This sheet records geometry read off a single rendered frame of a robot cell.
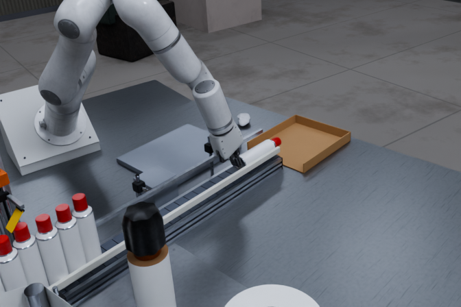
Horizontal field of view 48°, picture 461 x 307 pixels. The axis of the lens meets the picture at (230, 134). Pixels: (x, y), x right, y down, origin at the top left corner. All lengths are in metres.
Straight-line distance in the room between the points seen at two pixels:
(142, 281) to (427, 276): 0.73
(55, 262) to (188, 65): 0.60
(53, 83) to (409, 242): 1.14
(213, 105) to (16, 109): 0.88
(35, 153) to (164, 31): 0.87
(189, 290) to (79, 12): 0.73
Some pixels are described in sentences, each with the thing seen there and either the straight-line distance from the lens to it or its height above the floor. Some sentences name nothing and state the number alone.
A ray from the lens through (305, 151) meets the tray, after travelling 1.95.
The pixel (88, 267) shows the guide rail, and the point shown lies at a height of 0.91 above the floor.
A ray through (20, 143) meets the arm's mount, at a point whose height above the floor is 0.93.
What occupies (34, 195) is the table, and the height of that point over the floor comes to 0.83.
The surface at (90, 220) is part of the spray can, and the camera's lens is 1.37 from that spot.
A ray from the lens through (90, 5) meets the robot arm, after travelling 1.39.
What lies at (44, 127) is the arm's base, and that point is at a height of 0.95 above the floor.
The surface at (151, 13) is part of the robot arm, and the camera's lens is 1.33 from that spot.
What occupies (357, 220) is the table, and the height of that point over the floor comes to 0.83.
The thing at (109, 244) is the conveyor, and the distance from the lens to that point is 1.50.
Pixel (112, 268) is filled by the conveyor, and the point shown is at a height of 0.87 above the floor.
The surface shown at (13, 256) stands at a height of 1.04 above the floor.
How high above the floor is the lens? 1.79
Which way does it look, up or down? 27 degrees down
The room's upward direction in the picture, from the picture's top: 4 degrees counter-clockwise
